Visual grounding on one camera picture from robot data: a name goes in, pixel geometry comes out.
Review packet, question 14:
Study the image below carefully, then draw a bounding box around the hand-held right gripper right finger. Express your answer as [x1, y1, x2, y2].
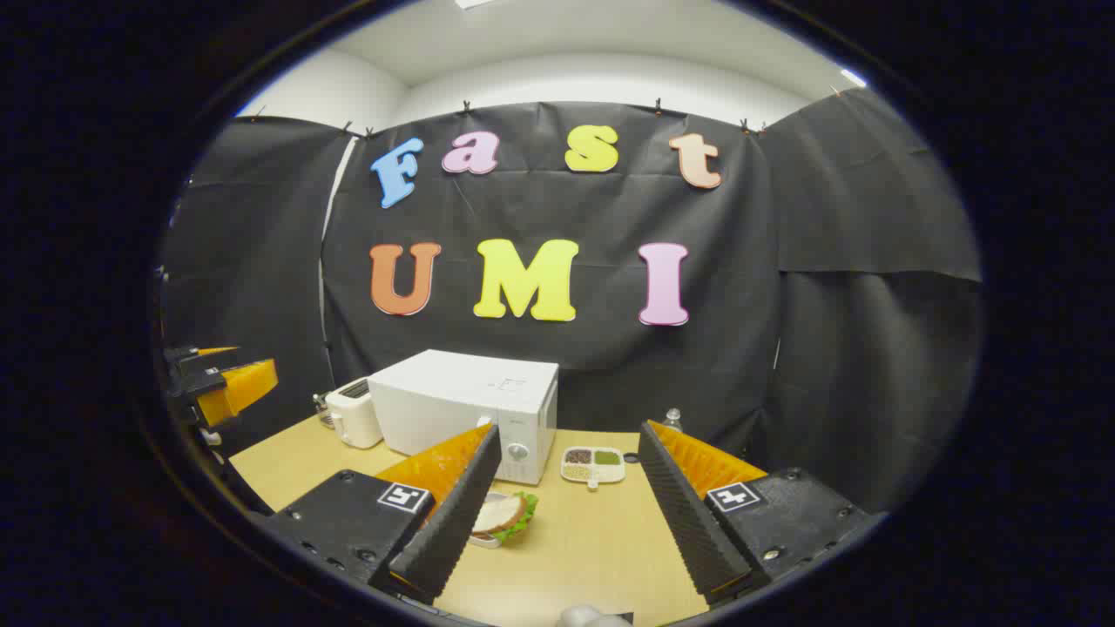
[639, 420, 881, 606]

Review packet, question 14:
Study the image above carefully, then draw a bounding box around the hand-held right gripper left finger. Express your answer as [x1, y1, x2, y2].
[261, 424, 503, 606]

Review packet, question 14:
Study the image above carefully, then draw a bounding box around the bread lettuce sandwich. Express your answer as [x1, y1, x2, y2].
[470, 490, 539, 545]

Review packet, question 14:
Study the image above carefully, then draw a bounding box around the white microwave oven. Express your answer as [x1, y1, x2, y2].
[368, 349, 560, 486]

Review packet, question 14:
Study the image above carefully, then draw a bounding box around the small white sandwich tray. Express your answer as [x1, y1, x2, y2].
[467, 492, 515, 549]

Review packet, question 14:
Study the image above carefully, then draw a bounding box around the white divided grain dish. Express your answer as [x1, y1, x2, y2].
[560, 446, 626, 490]

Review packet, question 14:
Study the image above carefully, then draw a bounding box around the white toaster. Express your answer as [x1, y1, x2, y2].
[325, 377, 384, 450]

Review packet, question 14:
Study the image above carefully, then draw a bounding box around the black backdrop cloth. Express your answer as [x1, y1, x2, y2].
[161, 87, 985, 515]

